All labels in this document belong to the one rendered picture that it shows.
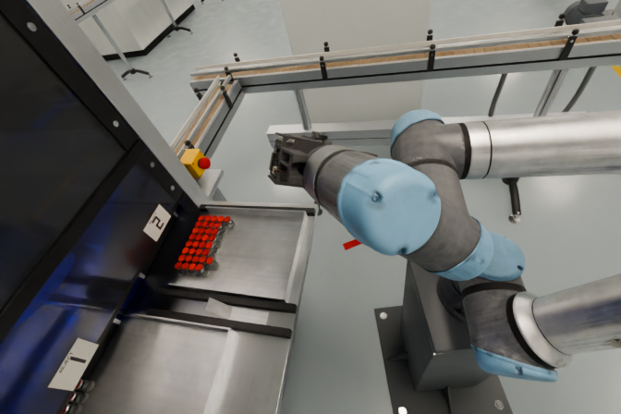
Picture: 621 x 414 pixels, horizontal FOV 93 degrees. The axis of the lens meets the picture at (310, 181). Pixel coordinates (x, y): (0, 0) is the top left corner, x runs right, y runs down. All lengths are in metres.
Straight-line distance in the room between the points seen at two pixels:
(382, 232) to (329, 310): 1.48
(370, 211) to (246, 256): 0.70
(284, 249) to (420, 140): 0.57
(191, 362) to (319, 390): 0.89
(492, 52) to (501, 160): 1.09
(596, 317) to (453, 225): 0.31
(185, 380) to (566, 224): 1.94
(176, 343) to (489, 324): 0.70
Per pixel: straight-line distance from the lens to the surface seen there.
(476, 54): 1.45
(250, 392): 0.79
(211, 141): 1.31
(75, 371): 0.86
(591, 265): 2.05
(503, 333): 0.64
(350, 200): 0.24
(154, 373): 0.90
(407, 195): 0.24
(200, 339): 0.86
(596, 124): 0.47
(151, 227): 0.91
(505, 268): 0.69
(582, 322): 0.60
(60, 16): 0.82
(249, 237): 0.92
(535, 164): 0.44
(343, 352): 1.65
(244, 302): 0.82
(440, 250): 0.31
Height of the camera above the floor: 1.61
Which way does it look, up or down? 48 degrees down
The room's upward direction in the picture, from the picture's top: 17 degrees counter-clockwise
